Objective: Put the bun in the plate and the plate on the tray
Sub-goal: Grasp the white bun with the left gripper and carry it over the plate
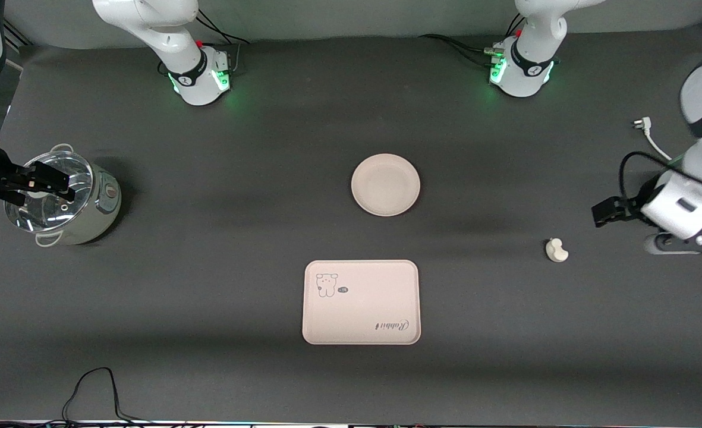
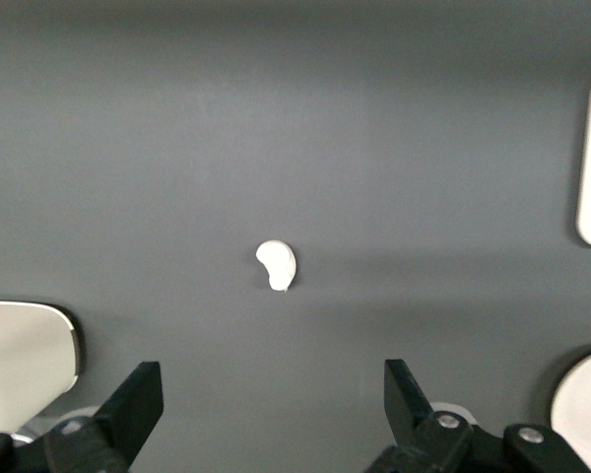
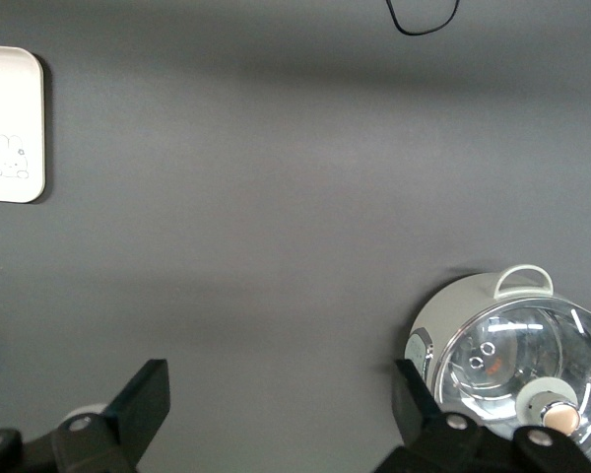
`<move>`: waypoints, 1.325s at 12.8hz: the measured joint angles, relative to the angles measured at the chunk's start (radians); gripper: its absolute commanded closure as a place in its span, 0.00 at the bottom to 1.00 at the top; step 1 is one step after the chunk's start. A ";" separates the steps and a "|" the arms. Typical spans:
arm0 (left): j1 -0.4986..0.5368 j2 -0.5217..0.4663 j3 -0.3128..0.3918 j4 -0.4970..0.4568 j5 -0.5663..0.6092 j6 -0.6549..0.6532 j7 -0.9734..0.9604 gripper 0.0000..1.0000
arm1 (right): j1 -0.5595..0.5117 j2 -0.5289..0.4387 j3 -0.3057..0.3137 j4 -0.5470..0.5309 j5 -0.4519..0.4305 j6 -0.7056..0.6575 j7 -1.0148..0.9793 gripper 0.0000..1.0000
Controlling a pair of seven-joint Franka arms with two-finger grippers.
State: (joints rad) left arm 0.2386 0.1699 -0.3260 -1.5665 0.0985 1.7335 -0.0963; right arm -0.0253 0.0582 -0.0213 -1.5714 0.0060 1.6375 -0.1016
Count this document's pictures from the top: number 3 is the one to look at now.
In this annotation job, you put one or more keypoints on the steel pot with glass lid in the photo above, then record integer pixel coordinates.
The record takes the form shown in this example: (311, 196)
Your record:
(448, 315)

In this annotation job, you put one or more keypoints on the glass pot lid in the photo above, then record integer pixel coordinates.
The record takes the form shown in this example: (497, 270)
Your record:
(522, 345)

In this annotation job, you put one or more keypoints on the cream rabbit print tray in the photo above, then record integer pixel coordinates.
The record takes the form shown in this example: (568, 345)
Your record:
(10, 98)

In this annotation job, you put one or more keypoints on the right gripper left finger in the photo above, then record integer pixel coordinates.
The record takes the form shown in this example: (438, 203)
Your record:
(138, 409)

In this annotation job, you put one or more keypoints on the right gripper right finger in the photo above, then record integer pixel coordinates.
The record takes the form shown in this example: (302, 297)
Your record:
(418, 409)

